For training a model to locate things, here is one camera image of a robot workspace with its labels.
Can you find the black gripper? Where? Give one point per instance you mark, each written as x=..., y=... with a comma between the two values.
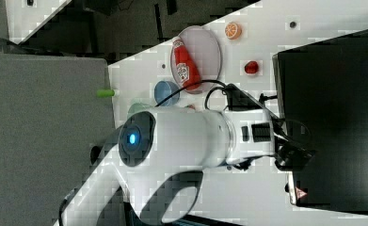
x=292, y=138

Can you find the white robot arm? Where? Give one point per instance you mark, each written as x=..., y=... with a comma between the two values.
x=158, y=157

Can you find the black silver toaster oven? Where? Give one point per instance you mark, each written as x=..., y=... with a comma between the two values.
x=323, y=97

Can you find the small red toy tomato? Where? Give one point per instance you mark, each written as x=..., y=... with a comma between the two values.
x=251, y=67

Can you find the red toy strawberry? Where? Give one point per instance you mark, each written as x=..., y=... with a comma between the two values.
x=190, y=107

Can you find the red plush ketchup bottle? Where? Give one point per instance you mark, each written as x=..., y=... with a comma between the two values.
x=187, y=70

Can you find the orange slice toy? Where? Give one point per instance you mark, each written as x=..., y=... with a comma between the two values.
x=233, y=31

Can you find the grey round plate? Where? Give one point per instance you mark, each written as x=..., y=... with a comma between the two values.
x=204, y=49

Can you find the blue round bowl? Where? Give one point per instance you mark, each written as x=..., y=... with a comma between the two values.
x=162, y=90

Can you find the green oval colander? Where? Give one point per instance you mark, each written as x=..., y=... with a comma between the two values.
x=137, y=107

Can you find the green toy pepper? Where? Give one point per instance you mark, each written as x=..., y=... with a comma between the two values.
x=104, y=93

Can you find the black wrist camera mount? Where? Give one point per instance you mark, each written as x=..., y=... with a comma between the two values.
x=238, y=100

